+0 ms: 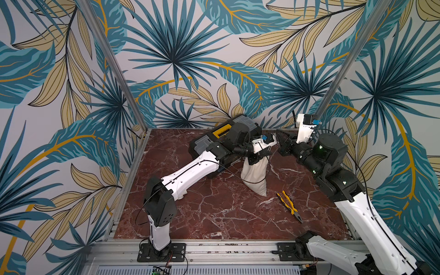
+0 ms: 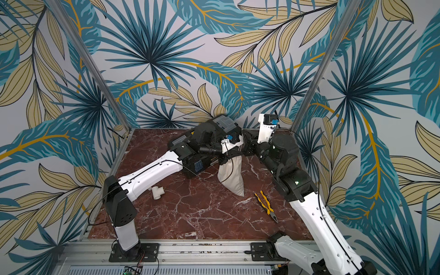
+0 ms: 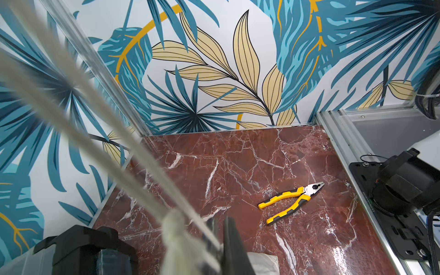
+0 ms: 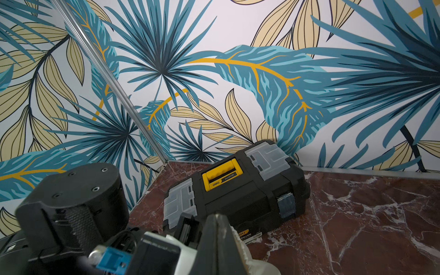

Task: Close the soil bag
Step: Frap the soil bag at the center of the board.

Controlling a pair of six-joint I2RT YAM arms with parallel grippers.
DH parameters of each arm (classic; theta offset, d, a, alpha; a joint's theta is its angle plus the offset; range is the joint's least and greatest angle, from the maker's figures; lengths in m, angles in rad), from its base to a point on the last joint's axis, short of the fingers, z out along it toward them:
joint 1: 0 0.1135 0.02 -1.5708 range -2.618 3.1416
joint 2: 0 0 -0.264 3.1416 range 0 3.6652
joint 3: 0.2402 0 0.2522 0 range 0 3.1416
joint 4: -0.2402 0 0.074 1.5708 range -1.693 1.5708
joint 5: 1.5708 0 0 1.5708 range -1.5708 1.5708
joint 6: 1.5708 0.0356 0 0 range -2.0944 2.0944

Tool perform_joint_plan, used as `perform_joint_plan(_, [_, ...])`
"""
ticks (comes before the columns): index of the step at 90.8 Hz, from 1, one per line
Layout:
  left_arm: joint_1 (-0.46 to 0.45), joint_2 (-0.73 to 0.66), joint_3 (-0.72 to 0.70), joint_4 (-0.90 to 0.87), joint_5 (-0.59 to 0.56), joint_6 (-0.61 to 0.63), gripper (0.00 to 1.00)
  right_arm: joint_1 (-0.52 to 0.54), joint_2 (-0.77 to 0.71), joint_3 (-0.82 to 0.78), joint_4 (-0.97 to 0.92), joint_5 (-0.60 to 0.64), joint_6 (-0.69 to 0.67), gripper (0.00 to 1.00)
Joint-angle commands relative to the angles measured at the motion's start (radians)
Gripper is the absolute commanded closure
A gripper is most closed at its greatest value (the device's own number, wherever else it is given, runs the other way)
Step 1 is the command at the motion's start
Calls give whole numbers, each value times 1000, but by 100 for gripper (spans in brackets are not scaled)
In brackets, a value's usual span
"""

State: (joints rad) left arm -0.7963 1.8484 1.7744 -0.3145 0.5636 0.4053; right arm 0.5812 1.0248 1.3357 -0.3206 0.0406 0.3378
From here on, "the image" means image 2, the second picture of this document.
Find cream cloth drawstring bag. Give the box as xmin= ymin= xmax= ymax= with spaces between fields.
xmin=217 ymin=140 xmax=245 ymax=197

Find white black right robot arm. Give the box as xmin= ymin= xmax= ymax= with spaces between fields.
xmin=243 ymin=131 xmax=377 ymax=275

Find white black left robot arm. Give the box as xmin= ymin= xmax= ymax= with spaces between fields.
xmin=103 ymin=118 xmax=244 ymax=259

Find black plastic toolbox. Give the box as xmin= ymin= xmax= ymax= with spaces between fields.
xmin=168 ymin=115 xmax=244 ymax=179

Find yellow black pliers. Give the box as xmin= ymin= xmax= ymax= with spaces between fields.
xmin=254 ymin=190 xmax=278 ymax=223

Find white PVC pipe tee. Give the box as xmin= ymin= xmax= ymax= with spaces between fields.
xmin=149 ymin=186 xmax=165 ymax=200

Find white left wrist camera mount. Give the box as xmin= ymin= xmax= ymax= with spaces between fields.
xmin=220 ymin=135 xmax=244 ymax=154

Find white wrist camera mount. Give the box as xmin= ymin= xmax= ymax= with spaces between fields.
xmin=220 ymin=135 xmax=244 ymax=154
xmin=257 ymin=113 xmax=279 ymax=144

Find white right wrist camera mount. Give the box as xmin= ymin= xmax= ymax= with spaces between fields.
xmin=257 ymin=113 xmax=279 ymax=144

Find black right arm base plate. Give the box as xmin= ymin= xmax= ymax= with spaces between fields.
xmin=245 ymin=241 xmax=293 ymax=262

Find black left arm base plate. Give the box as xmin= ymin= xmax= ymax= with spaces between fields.
xmin=109 ymin=242 xmax=160 ymax=263

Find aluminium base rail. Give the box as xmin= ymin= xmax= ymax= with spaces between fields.
xmin=51 ymin=238 xmax=351 ymax=275

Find aluminium frame post right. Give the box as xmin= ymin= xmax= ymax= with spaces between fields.
xmin=290 ymin=0 xmax=361 ymax=133

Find aluminium frame post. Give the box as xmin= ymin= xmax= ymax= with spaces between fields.
xmin=290 ymin=0 xmax=361 ymax=133
xmin=47 ymin=0 xmax=132 ymax=132

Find aluminium frame post left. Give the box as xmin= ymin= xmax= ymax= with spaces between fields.
xmin=47 ymin=0 xmax=132 ymax=132

